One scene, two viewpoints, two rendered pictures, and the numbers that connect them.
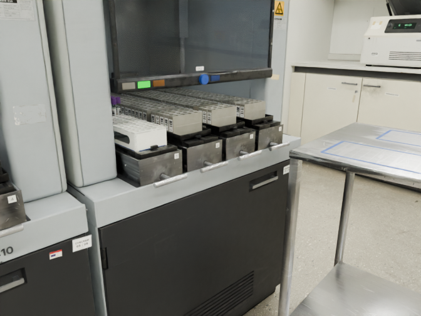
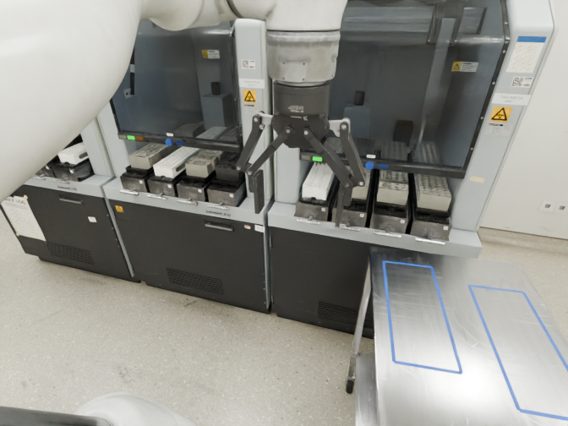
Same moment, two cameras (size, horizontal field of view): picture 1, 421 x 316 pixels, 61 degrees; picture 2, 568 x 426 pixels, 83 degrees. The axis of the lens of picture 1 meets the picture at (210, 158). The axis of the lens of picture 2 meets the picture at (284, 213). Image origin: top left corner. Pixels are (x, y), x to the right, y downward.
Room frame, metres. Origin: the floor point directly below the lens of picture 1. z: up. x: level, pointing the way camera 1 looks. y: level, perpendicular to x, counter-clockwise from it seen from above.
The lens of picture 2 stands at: (0.20, -0.77, 1.49)
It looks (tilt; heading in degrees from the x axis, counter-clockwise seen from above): 33 degrees down; 59
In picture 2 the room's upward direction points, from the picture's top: straight up
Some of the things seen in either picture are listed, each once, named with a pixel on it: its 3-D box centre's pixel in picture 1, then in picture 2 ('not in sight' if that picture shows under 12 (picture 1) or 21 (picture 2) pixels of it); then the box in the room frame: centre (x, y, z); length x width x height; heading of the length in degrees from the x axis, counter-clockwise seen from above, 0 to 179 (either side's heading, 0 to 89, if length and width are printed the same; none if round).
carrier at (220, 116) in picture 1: (222, 116); (391, 195); (1.14, -0.04, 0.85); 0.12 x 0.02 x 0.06; 132
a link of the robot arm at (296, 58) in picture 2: not in sight; (302, 57); (0.46, -0.40, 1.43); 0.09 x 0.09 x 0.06
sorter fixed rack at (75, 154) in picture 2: not in sight; (89, 149); (0.15, 1.18, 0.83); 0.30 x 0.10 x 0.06; 43
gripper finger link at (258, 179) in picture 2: not in sight; (259, 192); (0.41, -0.35, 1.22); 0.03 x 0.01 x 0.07; 43
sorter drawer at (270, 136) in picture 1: (208, 120); (424, 189); (1.42, 0.01, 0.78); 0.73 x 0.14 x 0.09; 43
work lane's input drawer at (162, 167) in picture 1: (103, 140); (324, 177); (1.10, 0.34, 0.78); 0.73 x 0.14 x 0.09; 43
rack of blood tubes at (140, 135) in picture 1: (123, 131); (320, 178); (1.01, 0.25, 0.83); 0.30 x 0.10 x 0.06; 43
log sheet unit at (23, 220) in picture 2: not in sight; (19, 216); (-0.33, 1.40, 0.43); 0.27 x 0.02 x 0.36; 133
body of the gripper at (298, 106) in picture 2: not in sight; (300, 115); (0.46, -0.40, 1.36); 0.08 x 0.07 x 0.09; 133
